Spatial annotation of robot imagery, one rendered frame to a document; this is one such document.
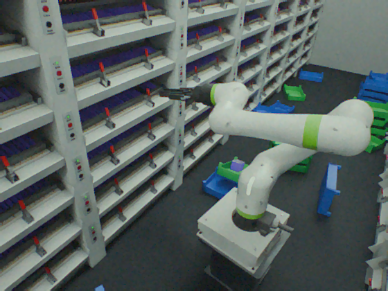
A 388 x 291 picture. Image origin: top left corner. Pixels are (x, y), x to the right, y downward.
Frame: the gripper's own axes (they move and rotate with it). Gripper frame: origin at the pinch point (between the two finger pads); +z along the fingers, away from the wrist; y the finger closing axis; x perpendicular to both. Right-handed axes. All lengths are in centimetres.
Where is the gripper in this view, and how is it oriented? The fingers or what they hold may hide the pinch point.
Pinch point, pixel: (167, 93)
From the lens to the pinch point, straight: 137.8
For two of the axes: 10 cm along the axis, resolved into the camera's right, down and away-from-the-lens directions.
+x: -1.5, -8.9, -4.3
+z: -8.3, -1.3, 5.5
